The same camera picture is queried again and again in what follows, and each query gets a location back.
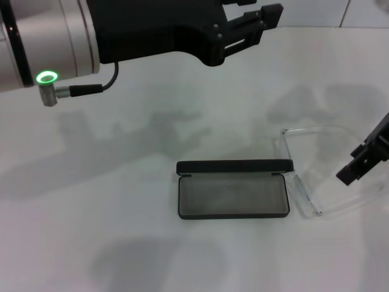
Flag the clear white glasses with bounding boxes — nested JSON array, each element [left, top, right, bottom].
[[273, 123, 387, 220]]

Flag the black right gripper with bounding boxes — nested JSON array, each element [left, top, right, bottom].
[[336, 111, 389, 186]]

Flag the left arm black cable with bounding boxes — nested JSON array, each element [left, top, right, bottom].
[[38, 62, 120, 107]]

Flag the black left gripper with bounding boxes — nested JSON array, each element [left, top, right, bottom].
[[91, 0, 260, 66]]

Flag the black glasses case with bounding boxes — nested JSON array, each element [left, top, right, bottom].
[[176, 158, 295, 220]]

